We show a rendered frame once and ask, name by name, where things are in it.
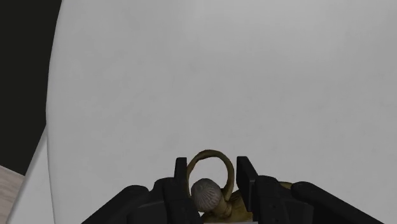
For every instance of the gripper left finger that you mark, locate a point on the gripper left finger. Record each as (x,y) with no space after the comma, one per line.
(167,201)

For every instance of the brass loop figure grey knob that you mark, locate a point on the brass loop figure grey knob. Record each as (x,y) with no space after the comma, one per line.
(207,194)

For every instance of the white toilet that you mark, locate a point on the white toilet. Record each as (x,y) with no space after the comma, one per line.
(217,77)

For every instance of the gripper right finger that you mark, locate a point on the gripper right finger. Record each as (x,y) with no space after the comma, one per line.
(273,201)

